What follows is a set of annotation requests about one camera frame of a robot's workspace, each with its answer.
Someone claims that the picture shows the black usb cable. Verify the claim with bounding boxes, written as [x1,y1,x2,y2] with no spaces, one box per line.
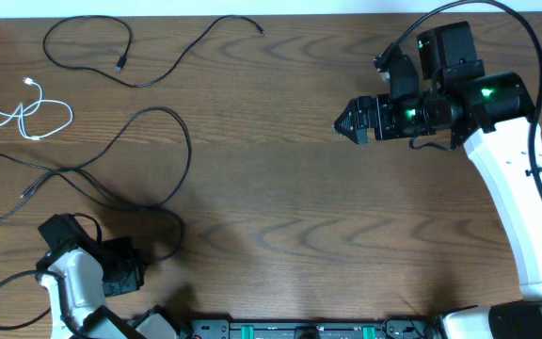
[0,106,193,265]
[42,14,266,89]

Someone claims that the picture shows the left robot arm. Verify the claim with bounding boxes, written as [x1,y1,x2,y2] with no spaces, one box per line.
[36,214,186,339]

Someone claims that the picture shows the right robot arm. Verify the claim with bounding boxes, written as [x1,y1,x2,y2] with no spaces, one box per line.
[333,22,542,338]

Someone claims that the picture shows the left camera cable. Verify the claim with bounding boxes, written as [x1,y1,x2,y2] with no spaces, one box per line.
[0,212,105,339]

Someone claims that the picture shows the camera cable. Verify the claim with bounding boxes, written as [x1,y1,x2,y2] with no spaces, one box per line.
[0,212,105,339]
[383,0,542,265]

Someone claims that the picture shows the right camera cable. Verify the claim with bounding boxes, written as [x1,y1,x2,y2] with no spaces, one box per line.
[383,0,542,265]

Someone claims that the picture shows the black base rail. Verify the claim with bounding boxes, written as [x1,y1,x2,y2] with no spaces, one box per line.
[182,316,444,339]

